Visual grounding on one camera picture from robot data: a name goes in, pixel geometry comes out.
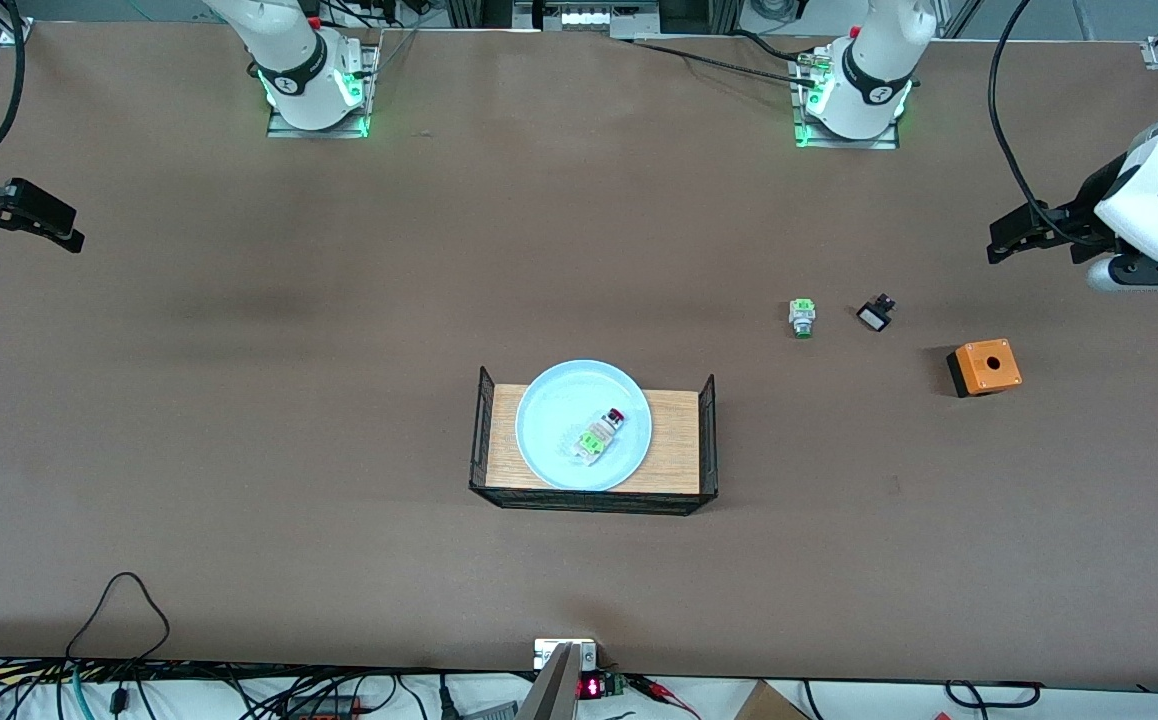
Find green white switch component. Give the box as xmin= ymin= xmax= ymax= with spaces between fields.
xmin=571 ymin=408 xmax=628 ymax=467

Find light blue round plate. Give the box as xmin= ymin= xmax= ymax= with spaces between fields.
xmin=515 ymin=360 xmax=653 ymax=492

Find orange button box with hole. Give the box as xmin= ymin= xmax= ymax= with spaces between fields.
xmin=946 ymin=339 xmax=1023 ymax=399

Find brown cardboard piece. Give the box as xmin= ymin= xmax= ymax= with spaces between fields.
xmin=734 ymin=680 xmax=812 ymax=720

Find red black clip leads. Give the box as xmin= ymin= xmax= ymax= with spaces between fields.
xmin=627 ymin=674 xmax=702 ymax=719

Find grey metal bar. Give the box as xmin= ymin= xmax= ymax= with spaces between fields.
xmin=517 ymin=643 xmax=582 ymax=720

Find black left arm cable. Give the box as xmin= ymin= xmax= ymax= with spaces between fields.
xmin=987 ymin=0 xmax=1090 ymax=249

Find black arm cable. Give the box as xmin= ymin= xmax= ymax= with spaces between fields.
xmin=0 ymin=0 xmax=28 ymax=158
xmin=987 ymin=0 xmax=1090 ymax=249

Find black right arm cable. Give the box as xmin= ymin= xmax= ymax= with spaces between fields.
xmin=0 ymin=0 xmax=28 ymax=158

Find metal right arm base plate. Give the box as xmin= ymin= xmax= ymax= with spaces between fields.
xmin=267 ymin=40 xmax=380 ymax=139

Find black cable across table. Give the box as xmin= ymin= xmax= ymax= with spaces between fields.
xmin=619 ymin=35 xmax=820 ymax=86

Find black looped thin cable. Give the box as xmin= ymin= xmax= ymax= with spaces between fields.
xmin=66 ymin=572 xmax=172 ymax=666

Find black wire rack wooden shelf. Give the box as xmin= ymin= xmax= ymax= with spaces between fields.
xmin=469 ymin=366 xmax=719 ymax=517

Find aluminium frame with lights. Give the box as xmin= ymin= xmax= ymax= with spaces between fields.
xmin=514 ymin=0 xmax=660 ymax=39

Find small metal bracket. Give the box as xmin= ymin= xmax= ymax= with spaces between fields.
xmin=534 ymin=638 xmax=597 ymax=671

